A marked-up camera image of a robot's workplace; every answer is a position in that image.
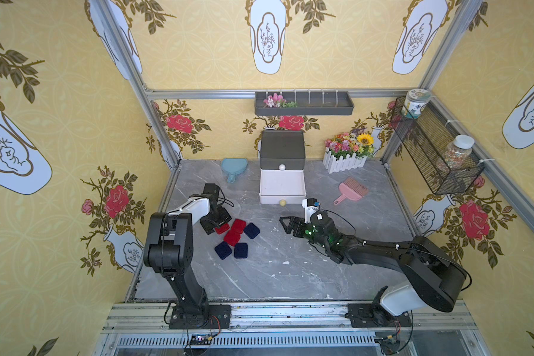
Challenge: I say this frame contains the three-drawer storage cabinet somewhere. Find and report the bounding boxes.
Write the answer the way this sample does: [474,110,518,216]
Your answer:
[259,130,306,206]

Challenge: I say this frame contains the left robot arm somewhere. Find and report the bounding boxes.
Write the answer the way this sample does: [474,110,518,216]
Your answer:
[143,183,231,322]

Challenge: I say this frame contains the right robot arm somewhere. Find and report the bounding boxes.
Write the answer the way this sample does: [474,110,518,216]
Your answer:
[280,210,473,320]

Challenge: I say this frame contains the red brooch box left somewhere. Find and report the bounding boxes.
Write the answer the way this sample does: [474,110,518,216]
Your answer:
[215,223,231,235]

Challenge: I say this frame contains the red brooch box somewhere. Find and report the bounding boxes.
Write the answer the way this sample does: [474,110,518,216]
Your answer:
[231,219,247,234]
[215,223,231,235]
[223,230,241,247]

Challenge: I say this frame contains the red brooch box upper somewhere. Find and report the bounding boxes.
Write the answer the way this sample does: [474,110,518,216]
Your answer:
[231,219,247,234]

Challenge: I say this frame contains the red brooch box lower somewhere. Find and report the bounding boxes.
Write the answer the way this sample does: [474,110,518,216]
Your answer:
[223,230,241,247]

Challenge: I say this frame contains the navy brooch box bottom left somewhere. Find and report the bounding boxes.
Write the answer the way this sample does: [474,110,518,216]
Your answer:
[214,241,233,260]

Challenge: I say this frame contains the navy brooch box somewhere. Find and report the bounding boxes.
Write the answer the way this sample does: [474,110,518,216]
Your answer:
[214,241,233,260]
[243,222,260,240]
[234,243,249,259]

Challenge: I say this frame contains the navy brooch box bottom right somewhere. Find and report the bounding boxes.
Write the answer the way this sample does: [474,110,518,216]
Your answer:
[234,243,249,259]

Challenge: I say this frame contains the blue dustpan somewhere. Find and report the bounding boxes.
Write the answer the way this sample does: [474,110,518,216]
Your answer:
[221,158,248,184]

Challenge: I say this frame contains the flowers in white fence planter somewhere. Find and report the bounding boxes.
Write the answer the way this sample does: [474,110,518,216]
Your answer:
[323,129,375,174]

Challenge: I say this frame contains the pink flowers on shelf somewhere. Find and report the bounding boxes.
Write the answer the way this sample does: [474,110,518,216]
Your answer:
[263,93,298,108]

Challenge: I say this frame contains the small circuit board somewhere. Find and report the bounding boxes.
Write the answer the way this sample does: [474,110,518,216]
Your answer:
[188,335,214,347]

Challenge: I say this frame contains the glass jar white lid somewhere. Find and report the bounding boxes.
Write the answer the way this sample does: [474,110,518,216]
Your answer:
[436,135,475,172]

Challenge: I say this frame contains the jar with patterned lid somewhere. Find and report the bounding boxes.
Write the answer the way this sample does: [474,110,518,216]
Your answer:
[401,88,432,119]

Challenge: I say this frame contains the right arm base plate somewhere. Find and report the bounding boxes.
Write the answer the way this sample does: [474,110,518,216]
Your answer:
[345,303,412,328]

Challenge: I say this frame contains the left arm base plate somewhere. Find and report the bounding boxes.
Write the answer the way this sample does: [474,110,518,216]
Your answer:
[169,304,231,330]

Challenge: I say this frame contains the grey wall shelf tray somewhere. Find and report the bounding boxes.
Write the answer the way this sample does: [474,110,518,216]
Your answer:
[255,90,355,117]

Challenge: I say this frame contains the black wire basket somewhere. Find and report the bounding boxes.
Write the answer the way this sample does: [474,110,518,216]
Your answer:
[390,97,484,195]

